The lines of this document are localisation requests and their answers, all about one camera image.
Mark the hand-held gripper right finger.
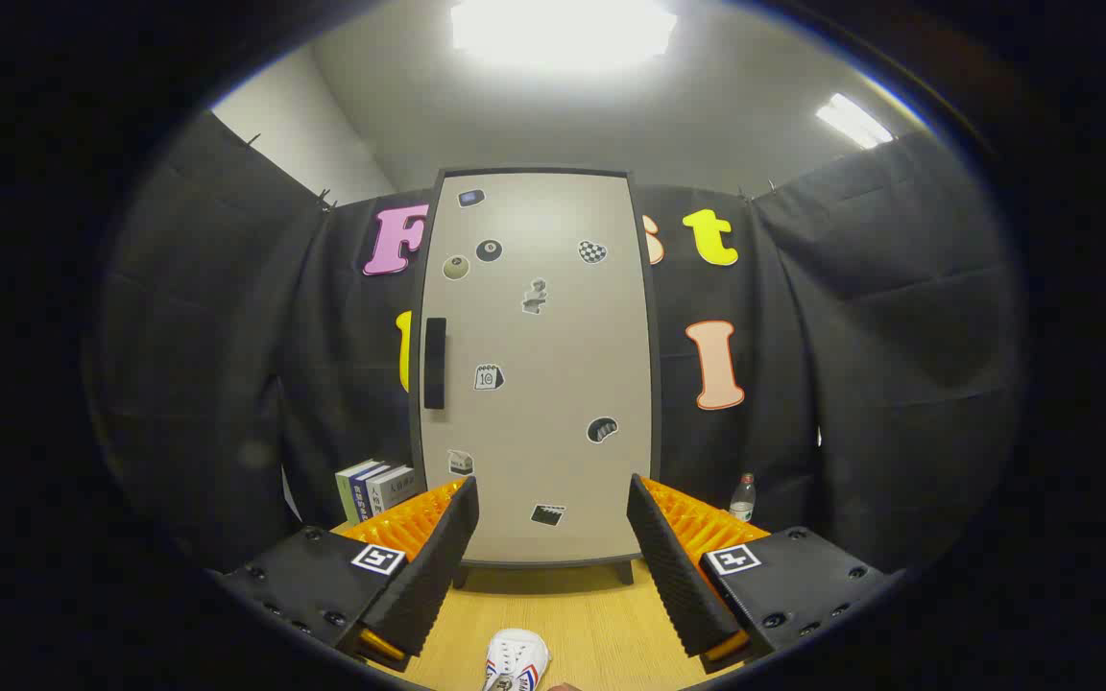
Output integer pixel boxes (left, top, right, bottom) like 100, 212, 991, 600
625, 472, 906, 675

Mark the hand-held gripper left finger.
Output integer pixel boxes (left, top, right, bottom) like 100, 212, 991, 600
215, 475, 480, 673

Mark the white canvas shoe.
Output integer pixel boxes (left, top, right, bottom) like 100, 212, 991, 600
484, 629, 552, 691

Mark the grey shoe cabinet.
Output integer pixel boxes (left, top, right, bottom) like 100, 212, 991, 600
407, 167, 663, 588

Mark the blue book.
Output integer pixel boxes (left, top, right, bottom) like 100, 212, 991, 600
349, 465, 391, 519

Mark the green book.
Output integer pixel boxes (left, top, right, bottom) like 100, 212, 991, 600
335, 461, 376, 524

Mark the black backdrop cloth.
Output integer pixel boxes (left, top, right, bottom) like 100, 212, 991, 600
83, 110, 1029, 577

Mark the large ceiling light panel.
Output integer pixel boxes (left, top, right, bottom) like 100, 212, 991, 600
449, 0, 679, 73

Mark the black door handle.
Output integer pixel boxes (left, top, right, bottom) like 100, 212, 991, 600
423, 318, 447, 411

